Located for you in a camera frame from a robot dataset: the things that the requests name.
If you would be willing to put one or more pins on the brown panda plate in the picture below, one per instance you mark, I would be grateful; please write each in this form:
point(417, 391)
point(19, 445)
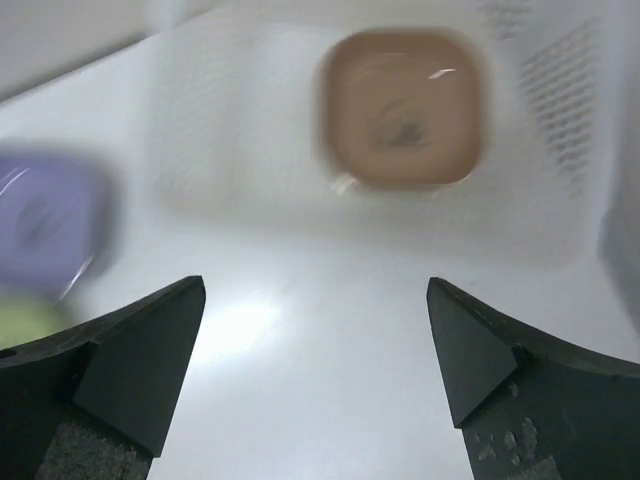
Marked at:
point(404, 108)

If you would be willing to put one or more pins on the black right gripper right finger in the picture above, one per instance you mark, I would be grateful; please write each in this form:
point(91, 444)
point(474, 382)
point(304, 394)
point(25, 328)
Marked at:
point(530, 405)

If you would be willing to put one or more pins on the green panda plate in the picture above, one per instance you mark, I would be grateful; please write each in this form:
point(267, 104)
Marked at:
point(26, 318)

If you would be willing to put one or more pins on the white plastic bin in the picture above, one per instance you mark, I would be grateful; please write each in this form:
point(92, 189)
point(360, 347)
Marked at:
point(239, 130)

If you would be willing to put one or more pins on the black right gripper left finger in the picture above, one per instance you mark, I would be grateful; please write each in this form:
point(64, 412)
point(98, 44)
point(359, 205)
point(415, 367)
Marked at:
point(96, 401)

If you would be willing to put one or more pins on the purple panda plate right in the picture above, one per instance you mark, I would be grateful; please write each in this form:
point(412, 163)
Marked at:
point(58, 214)

